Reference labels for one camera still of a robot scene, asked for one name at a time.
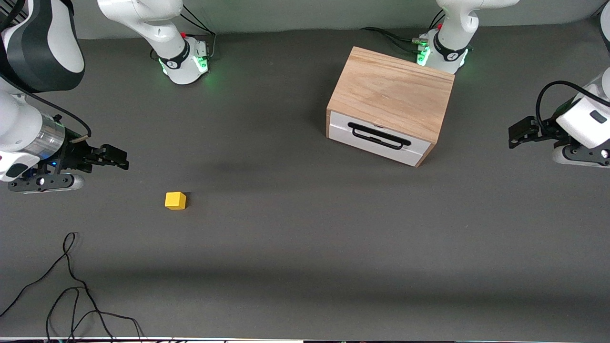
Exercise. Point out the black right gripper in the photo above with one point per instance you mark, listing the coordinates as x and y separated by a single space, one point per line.
76 154

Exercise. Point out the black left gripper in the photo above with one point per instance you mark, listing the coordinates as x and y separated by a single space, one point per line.
546 128

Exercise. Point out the yellow wooden cube block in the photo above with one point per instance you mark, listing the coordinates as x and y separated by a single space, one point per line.
175 201

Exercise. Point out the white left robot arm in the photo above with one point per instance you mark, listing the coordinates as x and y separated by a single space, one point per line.
452 28

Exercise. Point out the light wooden drawer cabinet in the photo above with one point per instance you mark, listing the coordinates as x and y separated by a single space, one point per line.
391 90

